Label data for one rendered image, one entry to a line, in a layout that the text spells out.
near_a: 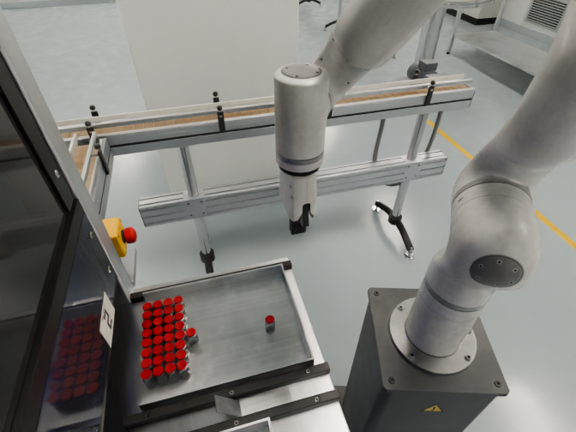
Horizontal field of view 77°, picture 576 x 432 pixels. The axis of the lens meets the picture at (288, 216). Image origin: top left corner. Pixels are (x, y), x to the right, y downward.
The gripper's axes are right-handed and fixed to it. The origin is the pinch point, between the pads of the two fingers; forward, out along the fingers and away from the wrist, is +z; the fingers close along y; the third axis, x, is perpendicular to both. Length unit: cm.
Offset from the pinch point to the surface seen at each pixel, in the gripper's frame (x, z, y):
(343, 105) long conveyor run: 45, 17, -82
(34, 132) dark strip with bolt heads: -39.7, -24.9, -4.1
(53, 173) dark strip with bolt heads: -39.7, -18.2, -3.2
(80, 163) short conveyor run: -57, 17, -66
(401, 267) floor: 83, 110, -60
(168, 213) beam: -37, 62, -85
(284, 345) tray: -6.7, 22.1, 13.8
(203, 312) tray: -22.8, 22.2, 0.7
